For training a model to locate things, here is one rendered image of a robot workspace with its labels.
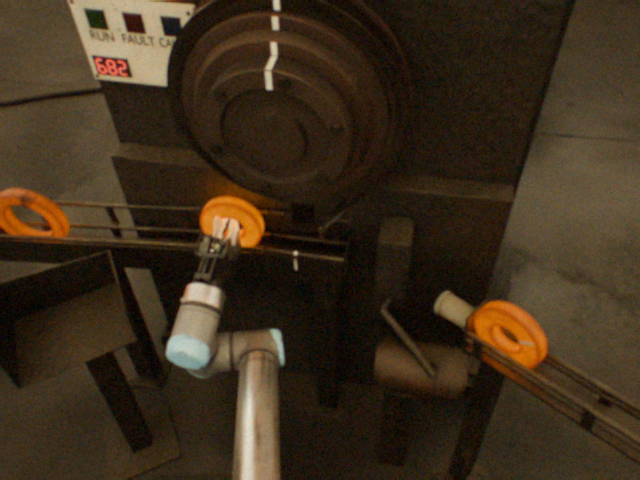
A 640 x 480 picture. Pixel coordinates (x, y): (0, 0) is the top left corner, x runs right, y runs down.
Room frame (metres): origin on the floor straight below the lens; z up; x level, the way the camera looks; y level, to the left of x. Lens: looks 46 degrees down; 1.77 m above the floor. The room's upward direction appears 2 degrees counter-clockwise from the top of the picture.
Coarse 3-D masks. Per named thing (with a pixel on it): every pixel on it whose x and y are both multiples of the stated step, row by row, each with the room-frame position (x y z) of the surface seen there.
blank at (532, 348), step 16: (496, 304) 0.77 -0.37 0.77; (512, 304) 0.76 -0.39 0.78; (480, 320) 0.77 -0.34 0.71; (496, 320) 0.75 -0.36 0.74; (512, 320) 0.72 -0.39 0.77; (528, 320) 0.72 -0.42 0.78; (480, 336) 0.76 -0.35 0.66; (496, 336) 0.75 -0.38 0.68; (528, 336) 0.69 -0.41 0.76; (544, 336) 0.70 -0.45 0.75; (512, 352) 0.71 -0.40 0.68; (528, 352) 0.69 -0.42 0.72; (544, 352) 0.68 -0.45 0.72
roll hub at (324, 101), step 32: (256, 64) 0.92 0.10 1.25; (288, 64) 0.92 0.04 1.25; (256, 96) 0.91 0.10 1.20; (288, 96) 0.90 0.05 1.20; (320, 96) 0.88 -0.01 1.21; (224, 128) 0.93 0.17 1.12; (256, 128) 0.90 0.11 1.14; (288, 128) 0.88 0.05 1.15; (320, 128) 0.89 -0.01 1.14; (352, 128) 0.90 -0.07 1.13; (224, 160) 0.92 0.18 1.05; (256, 160) 0.92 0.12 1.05; (288, 160) 0.88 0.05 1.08; (320, 160) 0.89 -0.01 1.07; (288, 192) 0.89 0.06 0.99
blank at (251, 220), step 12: (216, 204) 1.05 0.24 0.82; (228, 204) 1.05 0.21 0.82; (240, 204) 1.05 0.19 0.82; (204, 216) 1.06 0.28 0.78; (216, 216) 1.05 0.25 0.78; (228, 216) 1.04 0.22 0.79; (240, 216) 1.04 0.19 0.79; (252, 216) 1.03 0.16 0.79; (204, 228) 1.06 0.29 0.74; (228, 228) 1.07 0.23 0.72; (252, 228) 1.03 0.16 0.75; (264, 228) 1.05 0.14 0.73; (252, 240) 1.03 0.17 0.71
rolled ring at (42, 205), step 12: (12, 192) 1.17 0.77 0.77; (24, 192) 1.17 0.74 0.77; (0, 204) 1.16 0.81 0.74; (12, 204) 1.15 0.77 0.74; (24, 204) 1.15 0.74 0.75; (36, 204) 1.14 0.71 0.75; (48, 204) 1.15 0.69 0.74; (0, 216) 1.17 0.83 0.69; (12, 216) 1.18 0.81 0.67; (48, 216) 1.14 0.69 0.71; (60, 216) 1.15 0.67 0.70; (12, 228) 1.16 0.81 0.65; (24, 228) 1.18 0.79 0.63; (60, 228) 1.13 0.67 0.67; (36, 240) 1.15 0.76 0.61
